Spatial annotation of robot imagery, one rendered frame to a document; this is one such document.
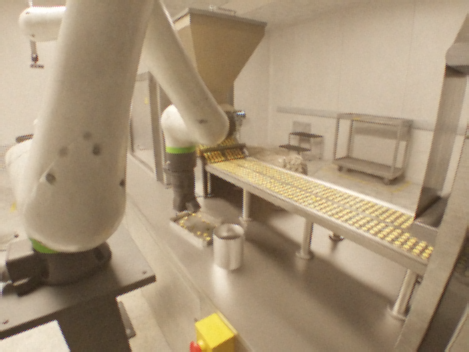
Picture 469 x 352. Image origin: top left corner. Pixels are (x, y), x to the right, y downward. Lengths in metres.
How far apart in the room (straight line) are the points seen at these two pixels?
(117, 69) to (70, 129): 0.08
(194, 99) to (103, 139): 0.33
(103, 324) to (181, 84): 0.54
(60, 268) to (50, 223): 0.22
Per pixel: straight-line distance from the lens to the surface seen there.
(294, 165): 1.06
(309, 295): 0.63
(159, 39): 0.55
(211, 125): 0.62
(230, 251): 0.65
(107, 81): 0.31
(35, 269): 0.55
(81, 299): 0.50
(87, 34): 0.32
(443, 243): 0.41
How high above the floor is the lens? 1.23
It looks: 18 degrees down
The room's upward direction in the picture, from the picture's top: straight up
